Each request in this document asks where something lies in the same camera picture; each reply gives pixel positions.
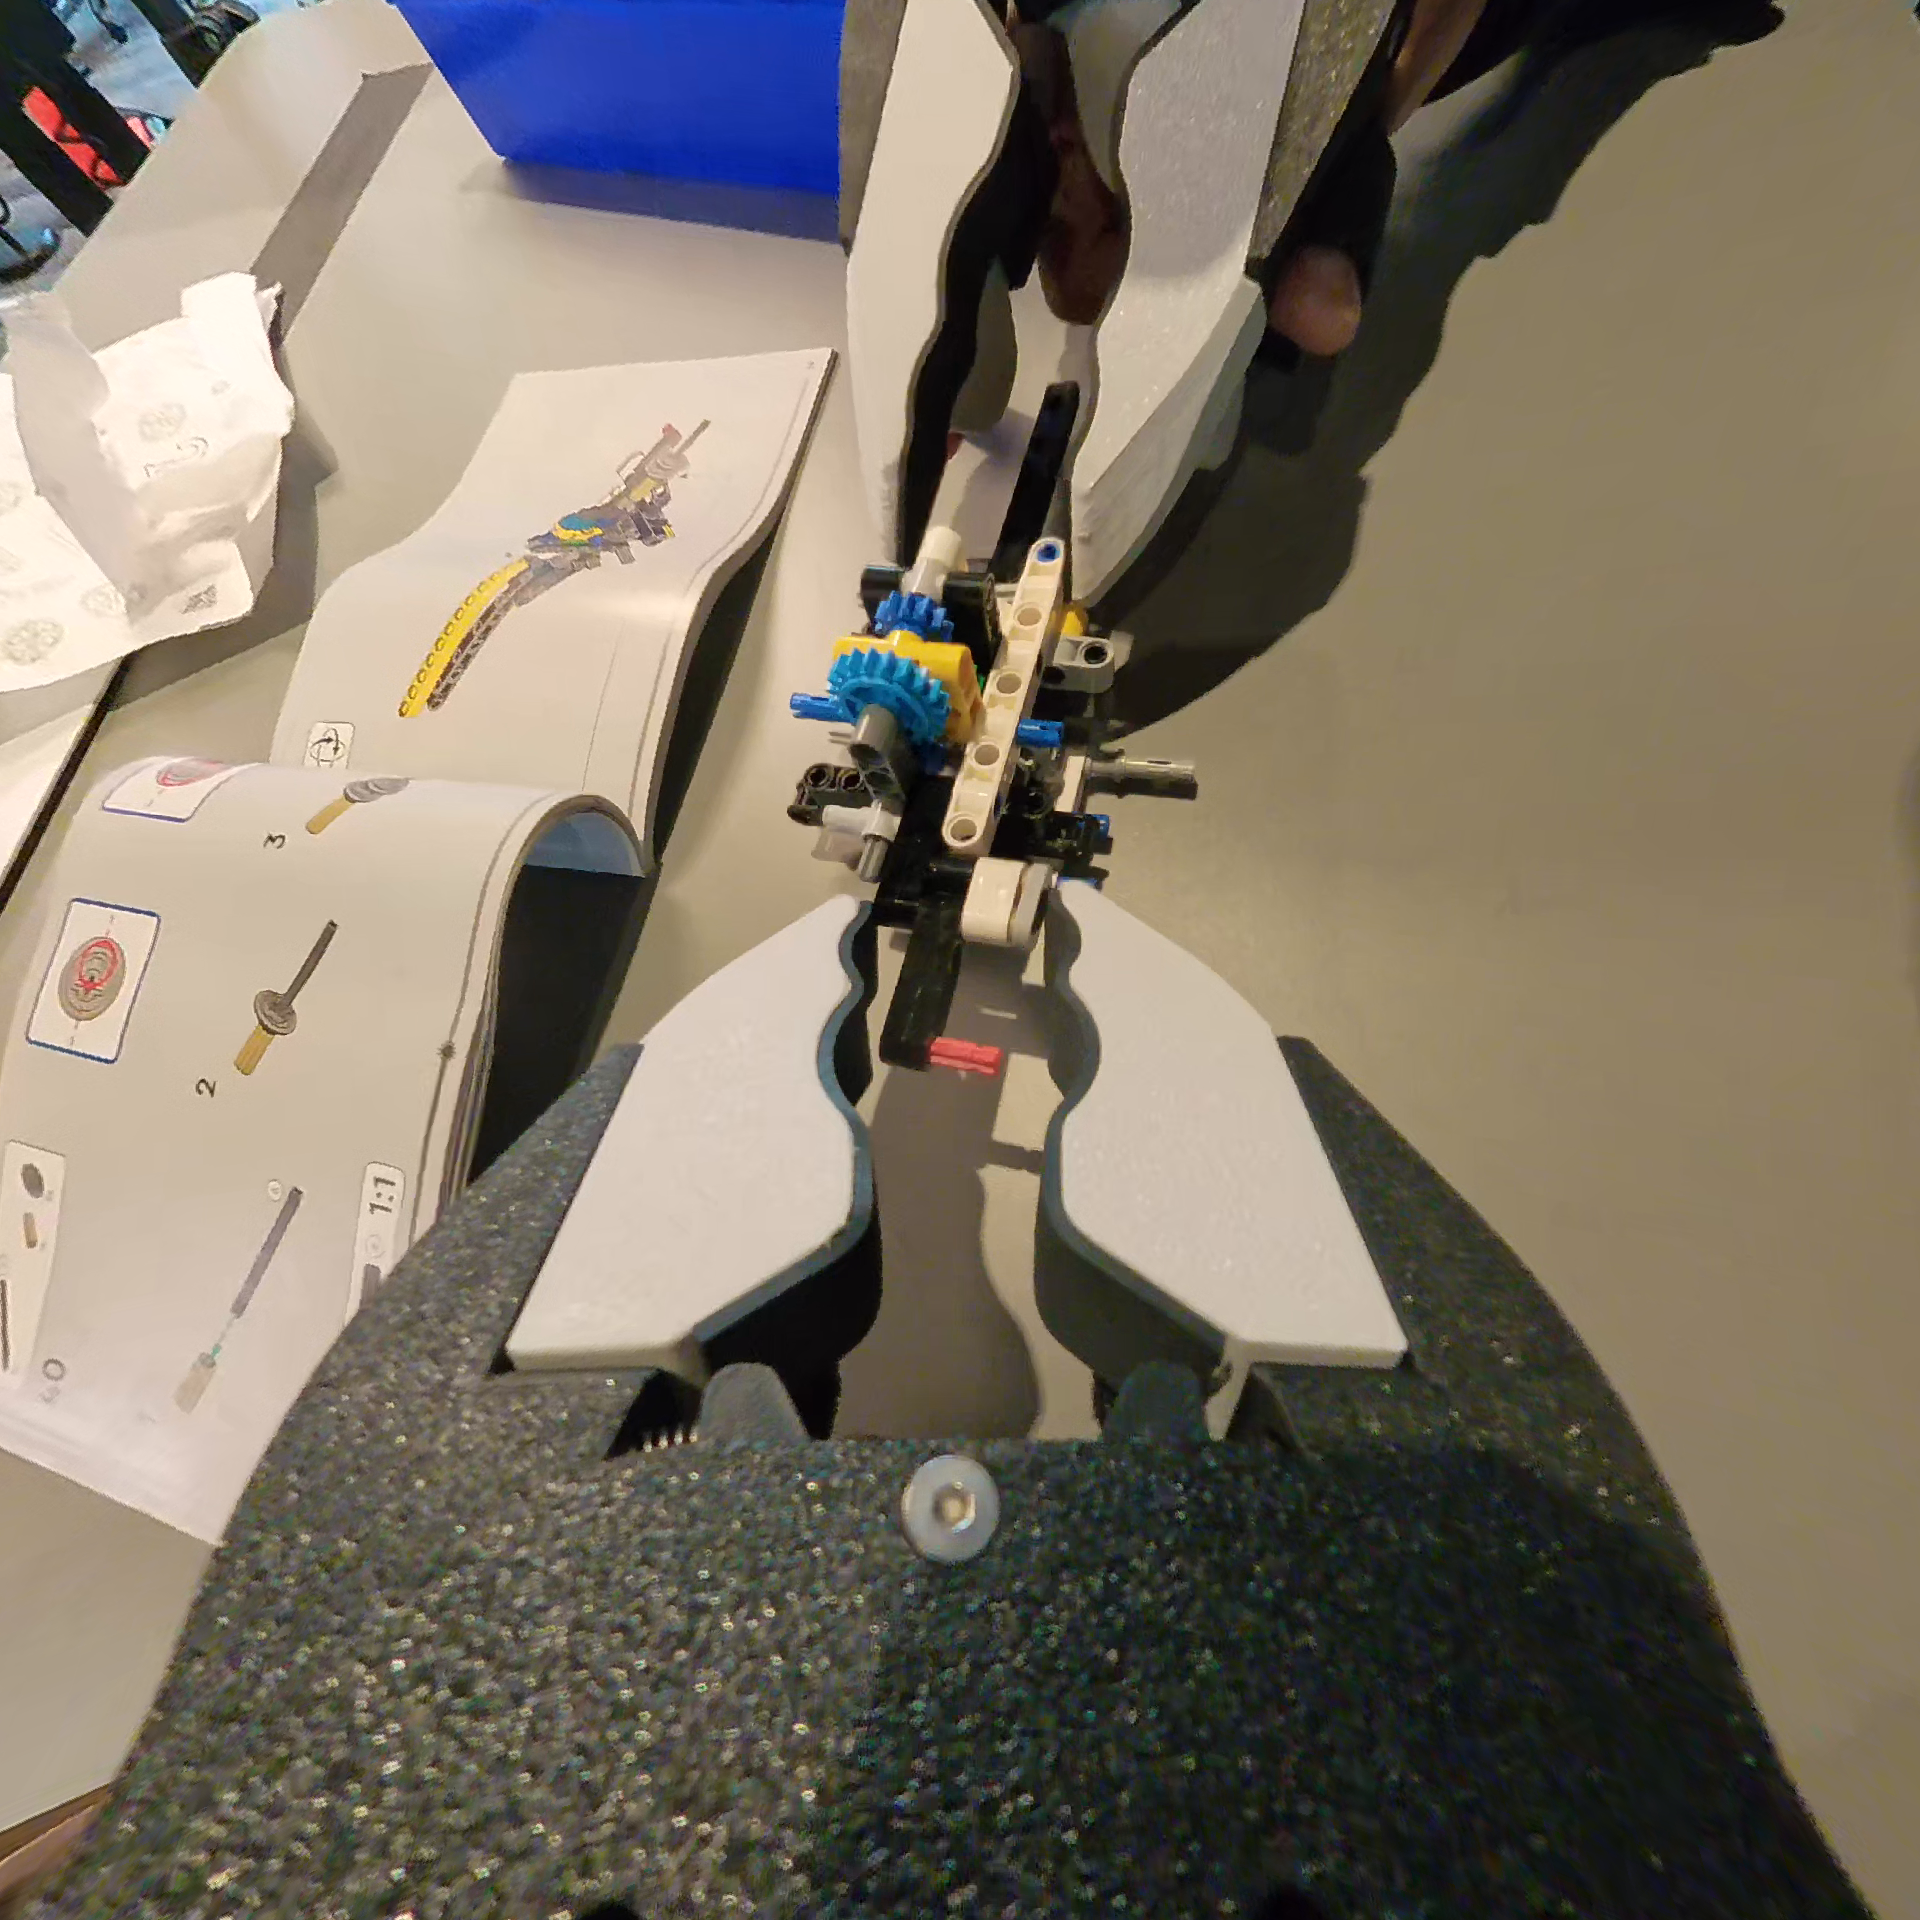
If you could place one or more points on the partly built lego model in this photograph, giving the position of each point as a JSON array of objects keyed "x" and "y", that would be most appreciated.
[{"x": 1003, "y": 721}]

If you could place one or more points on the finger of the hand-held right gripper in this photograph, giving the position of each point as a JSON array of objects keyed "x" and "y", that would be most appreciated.
[
  {"x": 900, "y": 224},
  {"x": 1184, "y": 224}
]

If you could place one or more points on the lego instruction booklet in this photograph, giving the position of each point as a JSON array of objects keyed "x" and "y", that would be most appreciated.
[{"x": 599, "y": 494}]

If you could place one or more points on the orange traffic cone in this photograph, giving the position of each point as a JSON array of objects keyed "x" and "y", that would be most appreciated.
[{"x": 82, "y": 143}]

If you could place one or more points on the crumpled white paper bag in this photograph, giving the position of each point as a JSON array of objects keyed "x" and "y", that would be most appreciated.
[{"x": 149, "y": 452}]

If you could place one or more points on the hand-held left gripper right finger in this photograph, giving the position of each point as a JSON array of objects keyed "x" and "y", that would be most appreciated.
[{"x": 1200, "y": 1172}]

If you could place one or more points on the blue plastic bin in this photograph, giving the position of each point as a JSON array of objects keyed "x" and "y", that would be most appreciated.
[{"x": 629, "y": 77}]

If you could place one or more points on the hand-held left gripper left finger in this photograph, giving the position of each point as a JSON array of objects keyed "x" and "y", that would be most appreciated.
[{"x": 705, "y": 1172}]

